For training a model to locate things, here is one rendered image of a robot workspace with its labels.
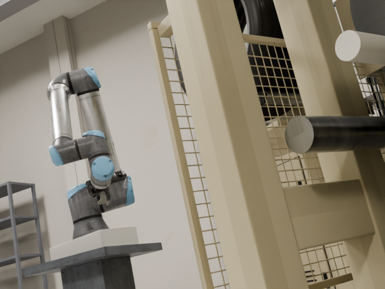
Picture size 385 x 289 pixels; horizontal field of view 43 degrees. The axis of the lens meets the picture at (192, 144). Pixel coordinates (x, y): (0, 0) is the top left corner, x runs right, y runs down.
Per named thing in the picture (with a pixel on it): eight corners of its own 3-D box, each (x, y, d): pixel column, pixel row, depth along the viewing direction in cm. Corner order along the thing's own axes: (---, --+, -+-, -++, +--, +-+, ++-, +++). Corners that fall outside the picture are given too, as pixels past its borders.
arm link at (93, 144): (74, 133, 203) (81, 160, 199) (102, 125, 204) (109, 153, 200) (79, 140, 212) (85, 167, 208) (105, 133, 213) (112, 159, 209)
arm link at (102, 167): (112, 152, 201) (117, 175, 198) (109, 162, 212) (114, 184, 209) (89, 156, 198) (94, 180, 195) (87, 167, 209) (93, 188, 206)
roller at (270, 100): (327, 108, 181) (324, 97, 182) (337, 103, 177) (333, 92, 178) (258, 106, 161) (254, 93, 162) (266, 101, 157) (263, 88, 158)
